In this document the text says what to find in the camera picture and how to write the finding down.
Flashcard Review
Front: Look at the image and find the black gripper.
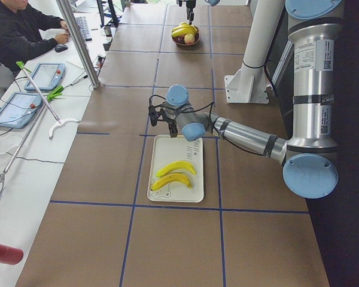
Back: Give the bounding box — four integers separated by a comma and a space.
185, 0, 196, 25
160, 104, 182, 138

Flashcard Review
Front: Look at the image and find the yellow banana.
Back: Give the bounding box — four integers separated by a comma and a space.
171, 26, 195, 38

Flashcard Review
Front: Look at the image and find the yellow banana moved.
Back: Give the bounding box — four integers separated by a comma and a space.
156, 160, 197, 178
151, 173, 193, 191

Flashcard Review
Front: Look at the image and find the yellow banana basket middle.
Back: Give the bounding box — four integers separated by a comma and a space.
179, 22, 199, 34

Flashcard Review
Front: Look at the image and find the brown wicker basket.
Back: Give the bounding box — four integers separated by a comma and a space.
171, 23, 200, 46

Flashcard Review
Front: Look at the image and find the white bear serving tray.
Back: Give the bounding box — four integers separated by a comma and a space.
147, 135, 204, 203

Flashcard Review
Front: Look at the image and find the black keyboard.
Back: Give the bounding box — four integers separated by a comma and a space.
75, 16, 92, 42

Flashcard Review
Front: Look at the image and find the long metal reacher grabber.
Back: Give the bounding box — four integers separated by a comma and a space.
0, 60, 81, 203

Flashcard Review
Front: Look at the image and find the black computer mouse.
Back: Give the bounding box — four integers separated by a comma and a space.
54, 44, 68, 53

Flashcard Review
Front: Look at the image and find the blue teach pendant far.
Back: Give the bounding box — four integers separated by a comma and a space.
31, 63, 66, 91

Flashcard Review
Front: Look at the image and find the blue teach pendant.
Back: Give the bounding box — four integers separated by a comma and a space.
31, 63, 66, 91
0, 92, 43, 129

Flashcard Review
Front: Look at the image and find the blue teach pendant near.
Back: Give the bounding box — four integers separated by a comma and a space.
0, 92, 43, 129

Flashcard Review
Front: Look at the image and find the person in black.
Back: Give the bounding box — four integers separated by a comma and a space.
0, 0, 72, 72

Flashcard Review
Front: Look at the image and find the red cylinder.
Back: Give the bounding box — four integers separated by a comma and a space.
0, 244, 24, 265

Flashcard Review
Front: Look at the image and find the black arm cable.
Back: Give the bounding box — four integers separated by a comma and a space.
148, 94, 270, 156

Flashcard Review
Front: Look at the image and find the aluminium frame post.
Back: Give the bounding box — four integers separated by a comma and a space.
56, 0, 101, 89

